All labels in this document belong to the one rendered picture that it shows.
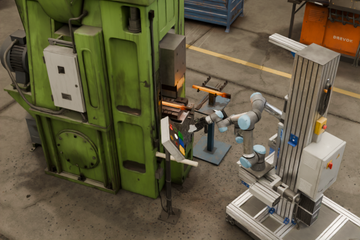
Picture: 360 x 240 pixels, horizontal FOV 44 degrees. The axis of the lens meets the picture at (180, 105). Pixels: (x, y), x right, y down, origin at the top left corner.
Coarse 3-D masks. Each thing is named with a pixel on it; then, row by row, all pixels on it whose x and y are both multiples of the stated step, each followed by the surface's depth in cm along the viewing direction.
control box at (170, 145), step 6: (162, 120) 421; (168, 120) 417; (162, 126) 414; (168, 126) 409; (174, 126) 424; (162, 132) 407; (168, 132) 402; (174, 132) 416; (162, 138) 401; (168, 138) 396; (174, 138) 408; (180, 138) 424; (162, 144) 397; (168, 144) 397; (174, 144) 400; (180, 144) 415; (168, 150) 401; (174, 150) 402; (174, 156) 406; (180, 156) 407
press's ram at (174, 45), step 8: (160, 40) 423; (168, 40) 422; (176, 40) 422; (184, 40) 429; (160, 48) 412; (168, 48) 410; (176, 48) 412; (184, 48) 434; (160, 56) 417; (168, 56) 414; (176, 56) 417; (184, 56) 439; (168, 64) 419; (176, 64) 422; (184, 64) 444; (168, 72) 424; (176, 72) 426; (184, 72) 450; (168, 80) 430; (176, 80) 431
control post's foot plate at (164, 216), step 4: (164, 208) 485; (172, 208) 483; (176, 208) 484; (164, 212) 481; (168, 212) 472; (172, 212) 475; (176, 212) 480; (180, 212) 480; (160, 216) 473; (164, 216) 476; (168, 216) 474; (172, 216) 476; (176, 216) 476; (164, 220) 472; (168, 220) 472; (172, 220) 471; (176, 220) 472
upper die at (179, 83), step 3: (183, 75) 448; (183, 78) 450; (180, 81) 443; (183, 81) 453; (162, 84) 442; (177, 84) 437; (180, 84) 445; (162, 87) 444; (165, 87) 443; (168, 87) 441; (171, 87) 440; (174, 87) 438; (177, 87) 439; (168, 90) 443; (171, 90) 442; (174, 90) 440; (177, 90) 441
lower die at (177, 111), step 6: (168, 102) 474; (174, 102) 474; (162, 108) 466; (168, 108) 466; (174, 108) 466; (180, 108) 464; (162, 114) 464; (168, 114) 461; (174, 114) 459; (180, 114) 466
